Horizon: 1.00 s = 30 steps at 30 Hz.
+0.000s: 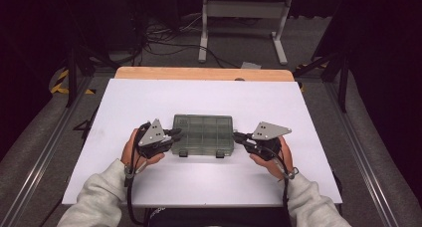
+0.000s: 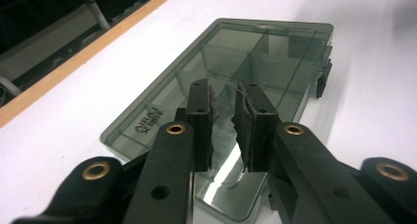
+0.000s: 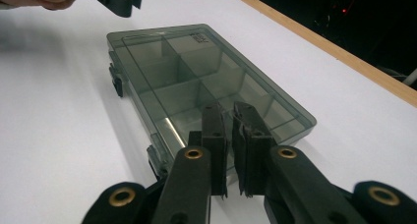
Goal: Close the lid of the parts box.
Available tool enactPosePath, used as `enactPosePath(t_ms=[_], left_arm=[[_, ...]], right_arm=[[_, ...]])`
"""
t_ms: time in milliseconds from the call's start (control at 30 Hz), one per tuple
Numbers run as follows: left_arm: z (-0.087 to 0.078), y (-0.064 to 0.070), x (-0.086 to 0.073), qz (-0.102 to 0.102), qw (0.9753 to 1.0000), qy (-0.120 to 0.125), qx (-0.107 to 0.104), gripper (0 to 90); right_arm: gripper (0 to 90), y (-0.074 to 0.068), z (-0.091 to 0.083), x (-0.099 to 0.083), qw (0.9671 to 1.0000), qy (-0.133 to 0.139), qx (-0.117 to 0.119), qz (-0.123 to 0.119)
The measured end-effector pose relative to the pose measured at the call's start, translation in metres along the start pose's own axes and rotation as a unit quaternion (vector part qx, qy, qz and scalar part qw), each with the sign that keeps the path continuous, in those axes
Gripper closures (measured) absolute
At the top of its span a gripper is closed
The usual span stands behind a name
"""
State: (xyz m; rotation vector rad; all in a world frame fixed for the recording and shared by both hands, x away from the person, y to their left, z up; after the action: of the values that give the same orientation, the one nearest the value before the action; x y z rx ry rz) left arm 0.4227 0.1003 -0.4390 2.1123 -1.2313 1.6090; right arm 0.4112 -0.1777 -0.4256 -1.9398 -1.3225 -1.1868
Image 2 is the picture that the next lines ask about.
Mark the grey metal stand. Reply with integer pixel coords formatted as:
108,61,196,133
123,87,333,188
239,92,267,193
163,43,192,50
0,0,112,99

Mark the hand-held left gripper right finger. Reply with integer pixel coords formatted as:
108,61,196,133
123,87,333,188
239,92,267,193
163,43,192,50
230,80,283,174

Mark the transparent grey compartment box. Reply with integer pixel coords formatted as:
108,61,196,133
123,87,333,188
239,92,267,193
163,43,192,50
99,17,334,222

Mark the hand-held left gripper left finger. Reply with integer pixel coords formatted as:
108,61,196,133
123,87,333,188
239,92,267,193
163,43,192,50
176,78,218,173

